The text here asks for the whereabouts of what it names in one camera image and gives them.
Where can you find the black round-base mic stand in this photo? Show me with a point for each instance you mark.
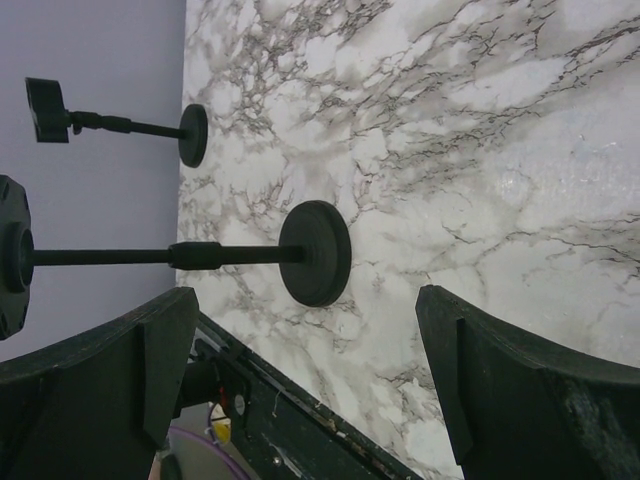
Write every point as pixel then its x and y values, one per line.
pixel 52 122

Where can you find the black round-base shockmount stand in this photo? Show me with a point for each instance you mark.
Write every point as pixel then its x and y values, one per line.
pixel 314 255

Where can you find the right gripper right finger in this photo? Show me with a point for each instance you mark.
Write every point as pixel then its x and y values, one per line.
pixel 519 406

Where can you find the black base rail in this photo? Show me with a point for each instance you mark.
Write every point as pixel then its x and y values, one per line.
pixel 281 431

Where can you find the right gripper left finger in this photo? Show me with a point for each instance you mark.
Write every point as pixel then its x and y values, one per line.
pixel 98 405

